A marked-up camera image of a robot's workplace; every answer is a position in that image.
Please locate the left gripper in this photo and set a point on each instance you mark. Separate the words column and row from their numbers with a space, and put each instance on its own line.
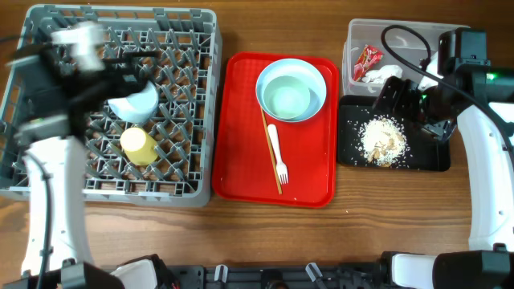
column 125, row 69

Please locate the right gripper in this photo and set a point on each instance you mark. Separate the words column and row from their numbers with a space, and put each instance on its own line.
column 406, row 89

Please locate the rice food scraps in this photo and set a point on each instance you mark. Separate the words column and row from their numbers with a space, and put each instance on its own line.
column 380, row 141

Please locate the clear plastic wrapper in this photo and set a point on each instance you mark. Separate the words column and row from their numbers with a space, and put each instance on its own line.
column 381, row 75

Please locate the red sauce packet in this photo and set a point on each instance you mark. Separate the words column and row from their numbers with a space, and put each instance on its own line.
column 367, row 59

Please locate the yellow plastic cup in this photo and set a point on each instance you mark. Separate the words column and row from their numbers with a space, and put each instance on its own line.
column 138, row 146

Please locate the wooden chopstick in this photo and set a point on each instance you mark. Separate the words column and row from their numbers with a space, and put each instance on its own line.
column 272, row 154

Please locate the mint green bowl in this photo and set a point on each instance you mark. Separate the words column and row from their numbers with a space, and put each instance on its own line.
column 285, row 97

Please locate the large pale blue plate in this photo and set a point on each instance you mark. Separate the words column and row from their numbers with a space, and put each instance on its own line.
column 302, row 70

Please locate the white plastic fork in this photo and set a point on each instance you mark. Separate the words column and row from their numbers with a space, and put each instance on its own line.
column 280, row 167

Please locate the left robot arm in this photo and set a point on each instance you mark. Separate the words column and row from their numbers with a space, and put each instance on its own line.
column 53, row 150

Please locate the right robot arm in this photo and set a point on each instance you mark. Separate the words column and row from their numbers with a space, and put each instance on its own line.
column 473, row 97

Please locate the black waste tray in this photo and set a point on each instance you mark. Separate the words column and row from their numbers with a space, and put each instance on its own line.
column 421, row 153

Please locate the grey dishwasher rack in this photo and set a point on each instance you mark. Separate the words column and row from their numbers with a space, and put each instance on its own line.
column 186, row 75

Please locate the clear plastic bin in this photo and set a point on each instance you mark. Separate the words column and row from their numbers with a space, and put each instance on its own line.
column 363, row 31

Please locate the red plastic tray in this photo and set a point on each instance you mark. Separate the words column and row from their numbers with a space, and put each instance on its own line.
column 244, row 168

